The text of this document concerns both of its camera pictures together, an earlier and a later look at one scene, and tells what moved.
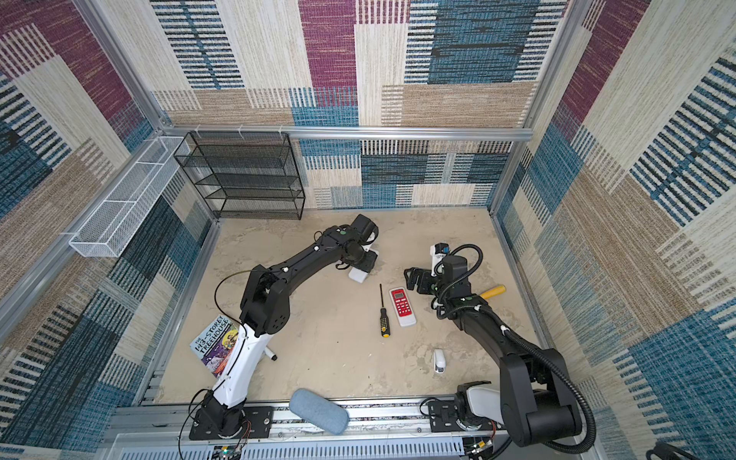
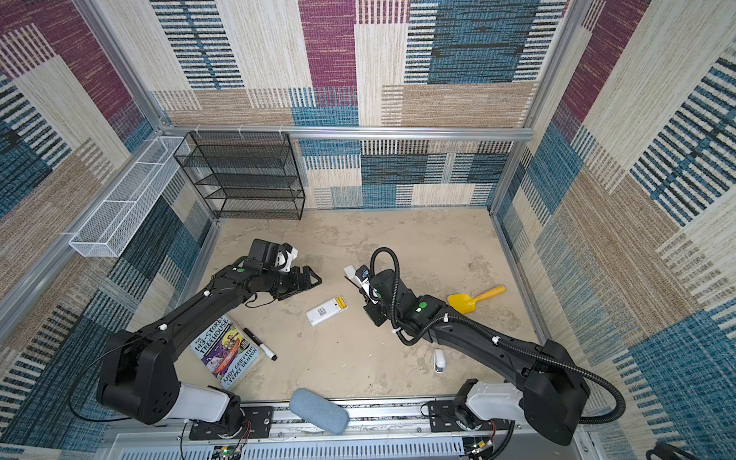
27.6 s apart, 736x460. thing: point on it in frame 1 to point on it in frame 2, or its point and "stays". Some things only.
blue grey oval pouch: x=318 y=410 stays
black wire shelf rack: x=243 y=175 stays
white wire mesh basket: x=117 y=220 stays
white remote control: x=357 y=275 to x=320 y=313
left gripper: x=369 y=264 to x=297 y=286
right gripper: x=425 y=276 to x=378 y=318
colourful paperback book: x=216 y=344 stays
